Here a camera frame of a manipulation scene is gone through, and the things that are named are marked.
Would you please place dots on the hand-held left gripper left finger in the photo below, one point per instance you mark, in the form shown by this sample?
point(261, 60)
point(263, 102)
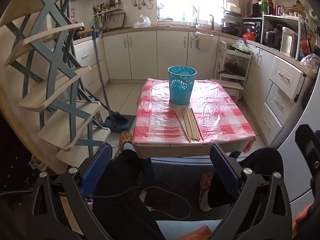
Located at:
point(96, 170)

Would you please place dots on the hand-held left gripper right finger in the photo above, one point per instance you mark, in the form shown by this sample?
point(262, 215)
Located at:
point(225, 170)

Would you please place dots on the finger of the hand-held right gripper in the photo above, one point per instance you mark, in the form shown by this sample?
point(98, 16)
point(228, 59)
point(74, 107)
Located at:
point(306, 135)

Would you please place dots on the bundle of wooden chopsticks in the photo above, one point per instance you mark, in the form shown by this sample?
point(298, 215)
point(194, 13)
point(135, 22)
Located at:
point(191, 123)

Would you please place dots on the blue perforated plastic basket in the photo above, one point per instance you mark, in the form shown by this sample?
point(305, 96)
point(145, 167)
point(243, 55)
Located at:
point(181, 90)

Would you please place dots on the person's left hand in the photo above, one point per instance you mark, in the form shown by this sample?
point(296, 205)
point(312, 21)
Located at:
point(195, 233)

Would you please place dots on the person's right hand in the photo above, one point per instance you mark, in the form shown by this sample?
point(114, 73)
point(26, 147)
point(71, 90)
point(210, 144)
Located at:
point(303, 216)

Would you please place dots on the yellow patterned slipper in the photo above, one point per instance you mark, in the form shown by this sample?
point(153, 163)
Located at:
point(205, 180)
point(125, 138)

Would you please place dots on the person's left leg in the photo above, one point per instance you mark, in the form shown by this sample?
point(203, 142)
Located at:
point(120, 180)

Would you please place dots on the white refrigerator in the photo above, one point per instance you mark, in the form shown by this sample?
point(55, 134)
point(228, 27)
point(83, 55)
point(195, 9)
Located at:
point(297, 175)

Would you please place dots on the dark floor mat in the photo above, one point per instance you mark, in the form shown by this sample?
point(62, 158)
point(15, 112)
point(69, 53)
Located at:
point(180, 177)

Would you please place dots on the red white checkered tablecloth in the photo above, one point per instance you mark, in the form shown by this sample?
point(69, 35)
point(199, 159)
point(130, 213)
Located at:
point(212, 120)

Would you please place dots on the cream drawer unit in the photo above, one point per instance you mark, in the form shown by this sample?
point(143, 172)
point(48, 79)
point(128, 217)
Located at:
point(86, 62)
point(280, 90)

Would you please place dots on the beige table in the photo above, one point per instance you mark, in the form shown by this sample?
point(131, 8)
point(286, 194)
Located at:
point(175, 151)

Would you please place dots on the clear plastic bag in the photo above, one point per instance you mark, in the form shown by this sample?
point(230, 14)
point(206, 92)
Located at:
point(311, 62)

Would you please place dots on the light blue cloth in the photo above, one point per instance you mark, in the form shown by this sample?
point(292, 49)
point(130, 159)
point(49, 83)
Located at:
point(170, 226)

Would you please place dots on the red pot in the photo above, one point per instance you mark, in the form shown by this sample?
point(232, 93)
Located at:
point(305, 48)

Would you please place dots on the white steel appliance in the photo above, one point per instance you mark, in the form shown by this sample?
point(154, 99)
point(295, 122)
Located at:
point(288, 45)

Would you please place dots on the dark frying pan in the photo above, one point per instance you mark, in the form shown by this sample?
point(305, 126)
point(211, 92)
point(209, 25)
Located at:
point(235, 70)

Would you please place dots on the white wooden shelf rack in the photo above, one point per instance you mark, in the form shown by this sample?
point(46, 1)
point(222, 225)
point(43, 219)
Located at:
point(246, 57)

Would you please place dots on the steel pot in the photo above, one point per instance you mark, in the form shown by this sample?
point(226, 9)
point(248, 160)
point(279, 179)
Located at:
point(272, 38)

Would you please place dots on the bag of green vegetables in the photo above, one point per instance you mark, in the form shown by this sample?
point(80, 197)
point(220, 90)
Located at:
point(240, 47)

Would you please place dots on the red plastic bag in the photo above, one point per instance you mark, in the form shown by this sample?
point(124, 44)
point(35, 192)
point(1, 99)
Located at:
point(250, 35)

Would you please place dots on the black toaster oven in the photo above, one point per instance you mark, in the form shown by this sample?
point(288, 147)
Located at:
point(251, 27)

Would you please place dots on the beige blue tiered rack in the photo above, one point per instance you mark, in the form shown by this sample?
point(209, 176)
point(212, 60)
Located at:
point(53, 55)

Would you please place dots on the cream base cabinet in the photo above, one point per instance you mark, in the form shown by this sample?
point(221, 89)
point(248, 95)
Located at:
point(145, 55)

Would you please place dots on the white hanging plastic bin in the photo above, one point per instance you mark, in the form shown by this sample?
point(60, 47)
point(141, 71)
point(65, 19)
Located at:
point(203, 43)

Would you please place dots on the green box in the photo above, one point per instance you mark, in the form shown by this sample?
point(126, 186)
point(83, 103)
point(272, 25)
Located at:
point(267, 7)

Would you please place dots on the black dish rack with bowls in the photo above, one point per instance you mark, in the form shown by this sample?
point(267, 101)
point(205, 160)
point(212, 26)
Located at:
point(231, 22)

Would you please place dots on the grey black appliance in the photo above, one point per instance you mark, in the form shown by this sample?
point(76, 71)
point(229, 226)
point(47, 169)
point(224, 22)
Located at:
point(255, 8)

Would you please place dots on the short dark faucet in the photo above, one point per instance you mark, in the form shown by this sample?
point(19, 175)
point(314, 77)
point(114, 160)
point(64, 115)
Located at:
point(212, 22)

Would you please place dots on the hanging metal tray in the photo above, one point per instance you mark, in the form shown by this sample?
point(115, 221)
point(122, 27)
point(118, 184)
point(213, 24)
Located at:
point(116, 21)

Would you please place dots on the curved steel faucet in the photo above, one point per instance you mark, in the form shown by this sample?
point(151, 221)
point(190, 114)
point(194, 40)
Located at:
point(196, 21)

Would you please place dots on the white plastic bag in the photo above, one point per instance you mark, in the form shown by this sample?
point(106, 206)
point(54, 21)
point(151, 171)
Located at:
point(142, 22)

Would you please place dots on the green dish soap bottle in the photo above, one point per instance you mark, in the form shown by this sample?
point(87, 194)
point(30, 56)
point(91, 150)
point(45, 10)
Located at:
point(184, 17)

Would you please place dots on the kitchen window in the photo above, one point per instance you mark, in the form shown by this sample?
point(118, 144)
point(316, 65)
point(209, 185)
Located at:
point(190, 0)

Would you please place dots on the white counter shelf frame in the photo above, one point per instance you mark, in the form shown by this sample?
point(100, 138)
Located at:
point(280, 16)

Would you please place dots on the red paper wall decoration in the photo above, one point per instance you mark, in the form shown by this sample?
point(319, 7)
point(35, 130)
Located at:
point(72, 12)

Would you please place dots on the wall-mounted utensil rack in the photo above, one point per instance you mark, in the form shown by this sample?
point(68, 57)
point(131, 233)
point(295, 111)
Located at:
point(110, 10)

